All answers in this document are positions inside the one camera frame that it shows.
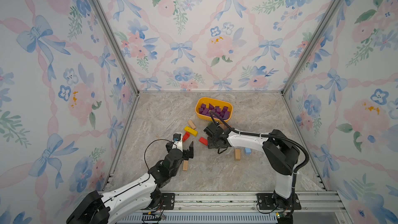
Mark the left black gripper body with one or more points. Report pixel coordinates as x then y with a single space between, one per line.
187 153

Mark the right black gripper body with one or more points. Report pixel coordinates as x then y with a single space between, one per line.
212 140

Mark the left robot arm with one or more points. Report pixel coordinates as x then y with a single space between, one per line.
144 193

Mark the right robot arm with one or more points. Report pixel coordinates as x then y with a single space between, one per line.
285 156

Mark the yellow plastic storage bin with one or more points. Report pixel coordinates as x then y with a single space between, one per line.
222 108

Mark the red flat brick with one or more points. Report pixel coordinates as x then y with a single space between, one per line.
203 141

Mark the red bridge brick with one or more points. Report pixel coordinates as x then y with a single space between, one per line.
186 136

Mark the yellow long brick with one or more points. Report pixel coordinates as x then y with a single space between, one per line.
191 131

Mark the natural wood brick top left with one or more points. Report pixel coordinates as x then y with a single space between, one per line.
191 124

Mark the natural wood brick right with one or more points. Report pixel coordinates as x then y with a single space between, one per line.
237 154

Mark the light blue cube brick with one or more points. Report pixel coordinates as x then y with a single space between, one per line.
247 151

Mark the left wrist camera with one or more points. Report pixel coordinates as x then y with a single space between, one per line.
177 141

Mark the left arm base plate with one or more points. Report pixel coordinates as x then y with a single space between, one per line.
162 201

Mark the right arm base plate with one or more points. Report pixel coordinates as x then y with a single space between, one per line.
270 201

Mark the aluminium mounting rail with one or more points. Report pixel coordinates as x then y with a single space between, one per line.
241 207

